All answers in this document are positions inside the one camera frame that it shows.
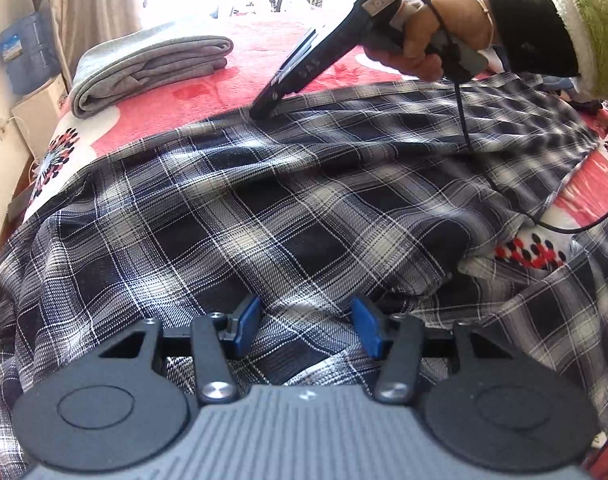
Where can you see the wall outlet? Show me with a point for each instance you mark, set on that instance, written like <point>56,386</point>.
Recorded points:
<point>0,130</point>

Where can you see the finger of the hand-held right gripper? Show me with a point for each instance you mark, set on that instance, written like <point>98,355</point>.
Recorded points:
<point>264,110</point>

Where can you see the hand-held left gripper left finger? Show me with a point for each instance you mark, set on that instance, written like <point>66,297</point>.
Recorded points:
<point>247,327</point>

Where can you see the white water dispenser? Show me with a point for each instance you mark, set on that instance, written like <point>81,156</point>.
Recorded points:
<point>38,110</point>

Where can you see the grey folded cloth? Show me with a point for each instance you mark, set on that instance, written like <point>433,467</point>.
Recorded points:
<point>148,65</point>

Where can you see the red floral blanket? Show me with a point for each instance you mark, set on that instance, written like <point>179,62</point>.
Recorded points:
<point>183,91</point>

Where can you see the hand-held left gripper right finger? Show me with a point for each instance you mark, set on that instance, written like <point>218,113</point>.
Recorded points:
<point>366,327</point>

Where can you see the beige curtain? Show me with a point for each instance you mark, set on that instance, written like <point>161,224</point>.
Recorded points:
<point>93,0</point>

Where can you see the blue water bottle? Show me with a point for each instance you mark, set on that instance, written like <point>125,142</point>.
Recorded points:
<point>26,55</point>

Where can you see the person's right hand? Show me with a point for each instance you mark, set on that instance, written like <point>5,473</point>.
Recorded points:
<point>459,17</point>

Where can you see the plaid shirt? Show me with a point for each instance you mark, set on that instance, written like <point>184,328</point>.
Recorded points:
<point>233,210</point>

